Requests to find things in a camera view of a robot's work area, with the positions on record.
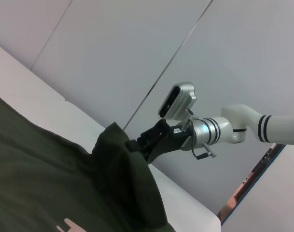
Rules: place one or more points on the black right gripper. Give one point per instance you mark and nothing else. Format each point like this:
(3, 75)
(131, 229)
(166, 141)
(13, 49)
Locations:
(172, 140)

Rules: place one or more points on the dark green FREE! t-shirt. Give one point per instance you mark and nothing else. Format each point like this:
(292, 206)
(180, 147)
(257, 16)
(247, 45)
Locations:
(52, 181)

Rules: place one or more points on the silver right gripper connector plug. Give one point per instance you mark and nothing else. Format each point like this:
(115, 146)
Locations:
(209, 151)

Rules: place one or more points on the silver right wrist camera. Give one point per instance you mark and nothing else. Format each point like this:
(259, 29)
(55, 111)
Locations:
(179, 99)

